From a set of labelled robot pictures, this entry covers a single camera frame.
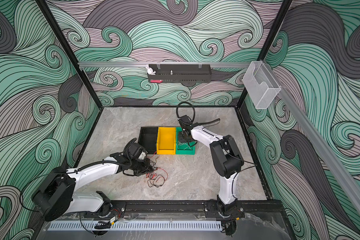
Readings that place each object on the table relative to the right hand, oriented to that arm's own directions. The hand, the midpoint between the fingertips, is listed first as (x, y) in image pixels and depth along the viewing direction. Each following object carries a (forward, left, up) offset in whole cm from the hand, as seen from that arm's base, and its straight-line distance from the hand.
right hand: (184, 138), depth 96 cm
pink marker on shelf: (+24, +18, +28) cm, 41 cm away
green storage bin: (-7, +1, -1) cm, 7 cm away
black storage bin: (+4, +26, -8) cm, 28 cm away
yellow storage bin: (-1, +12, -2) cm, 12 cm away
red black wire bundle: (-25, +15, -1) cm, 30 cm away
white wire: (-4, +2, -2) cm, 5 cm away
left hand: (-21, +17, +1) cm, 27 cm away
